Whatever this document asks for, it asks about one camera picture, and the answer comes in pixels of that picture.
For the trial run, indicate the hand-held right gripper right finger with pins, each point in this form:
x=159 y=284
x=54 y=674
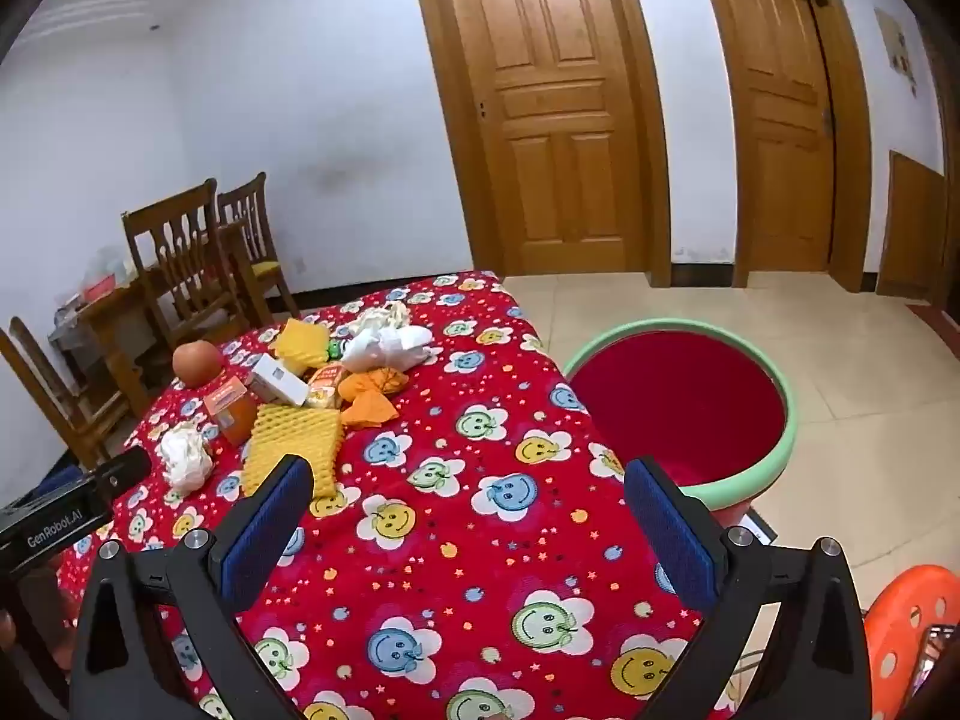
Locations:
x=667 y=532

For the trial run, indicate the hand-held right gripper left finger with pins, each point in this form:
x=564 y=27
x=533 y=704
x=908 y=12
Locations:
x=266 y=532

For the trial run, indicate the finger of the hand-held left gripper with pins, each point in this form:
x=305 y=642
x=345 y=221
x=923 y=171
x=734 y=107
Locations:
x=131 y=467

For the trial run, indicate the white tissue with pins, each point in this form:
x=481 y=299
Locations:
x=184 y=454

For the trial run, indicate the large yellow foam fruit net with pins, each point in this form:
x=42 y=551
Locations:
x=296 y=450

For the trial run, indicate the small orange box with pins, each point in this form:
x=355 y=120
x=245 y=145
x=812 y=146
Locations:
x=229 y=409

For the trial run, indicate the red bin with green rim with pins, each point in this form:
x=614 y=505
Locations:
x=675 y=405

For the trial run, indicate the small white box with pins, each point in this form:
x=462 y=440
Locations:
x=277 y=380

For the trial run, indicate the orange snack packet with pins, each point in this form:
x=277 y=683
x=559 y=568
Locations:
x=326 y=384

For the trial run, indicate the orange wrapper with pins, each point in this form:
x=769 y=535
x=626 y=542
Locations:
x=367 y=399

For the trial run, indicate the small yellow foam fruit net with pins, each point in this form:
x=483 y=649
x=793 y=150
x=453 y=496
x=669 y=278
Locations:
x=300 y=345

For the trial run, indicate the white socks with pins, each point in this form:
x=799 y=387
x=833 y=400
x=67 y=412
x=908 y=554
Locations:
x=390 y=347

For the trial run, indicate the cream paper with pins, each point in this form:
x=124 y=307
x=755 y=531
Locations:
x=382 y=315

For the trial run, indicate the wooden dining chair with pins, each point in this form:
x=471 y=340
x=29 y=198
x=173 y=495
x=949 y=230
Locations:
x=184 y=255
x=251 y=232
x=45 y=390

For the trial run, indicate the red apple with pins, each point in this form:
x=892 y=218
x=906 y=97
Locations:
x=196 y=362

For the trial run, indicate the wooden dining table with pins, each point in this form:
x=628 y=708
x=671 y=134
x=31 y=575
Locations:
x=112 y=307

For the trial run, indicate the clutter pile on dining table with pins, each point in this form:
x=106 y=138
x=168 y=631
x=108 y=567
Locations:
x=101 y=281

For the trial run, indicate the red smiley flower tablecloth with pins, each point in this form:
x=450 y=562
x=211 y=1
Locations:
x=465 y=540

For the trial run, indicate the yellow chair cushion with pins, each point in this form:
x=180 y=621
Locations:
x=264 y=268

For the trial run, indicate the orange plastic stool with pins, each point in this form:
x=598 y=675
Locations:
x=900 y=615

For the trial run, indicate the smartphone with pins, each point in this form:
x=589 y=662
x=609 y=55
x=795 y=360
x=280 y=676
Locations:
x=934 y=656

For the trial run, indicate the red door mat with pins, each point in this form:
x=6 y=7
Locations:
x=934 y=326

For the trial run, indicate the small wooden cabinet door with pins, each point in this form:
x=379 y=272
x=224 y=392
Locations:
x=911 y=225

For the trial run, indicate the wooden panel door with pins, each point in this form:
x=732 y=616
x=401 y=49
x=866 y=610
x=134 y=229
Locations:
x=547 y=90

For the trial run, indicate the beige wall panel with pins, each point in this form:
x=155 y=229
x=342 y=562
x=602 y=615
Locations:
x=896 y=49

